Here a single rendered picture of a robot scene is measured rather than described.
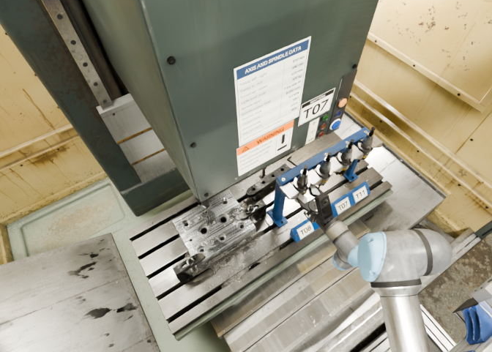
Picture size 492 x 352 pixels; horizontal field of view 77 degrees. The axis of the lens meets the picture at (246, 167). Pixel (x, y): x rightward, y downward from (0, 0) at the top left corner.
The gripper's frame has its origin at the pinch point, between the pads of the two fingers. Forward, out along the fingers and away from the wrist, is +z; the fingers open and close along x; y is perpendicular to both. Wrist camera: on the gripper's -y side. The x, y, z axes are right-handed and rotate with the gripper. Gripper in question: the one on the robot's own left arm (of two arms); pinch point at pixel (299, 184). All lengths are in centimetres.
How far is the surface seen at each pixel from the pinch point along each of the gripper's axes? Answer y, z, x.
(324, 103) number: -51, -7, -6
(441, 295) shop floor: 118, -72, 83
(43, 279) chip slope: 44, 41, -110
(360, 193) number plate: 25.2, -9.6, 33.3
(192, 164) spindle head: -53, -7, -41
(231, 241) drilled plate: 20.9, 1.6, -30.9
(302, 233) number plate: 26.0, -10.2, -1.7
